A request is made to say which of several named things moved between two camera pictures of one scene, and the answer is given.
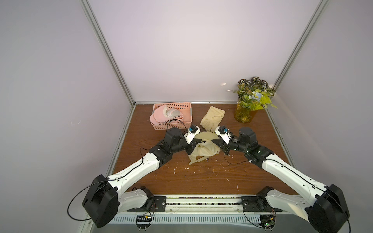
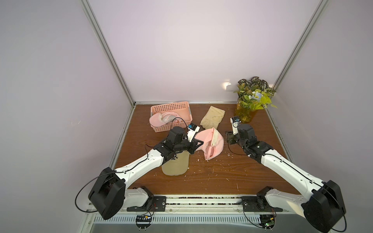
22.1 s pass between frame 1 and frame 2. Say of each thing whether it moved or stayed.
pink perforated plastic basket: stayed
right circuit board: stayed
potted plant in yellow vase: stayed
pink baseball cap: moved
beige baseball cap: moved
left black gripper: stayed
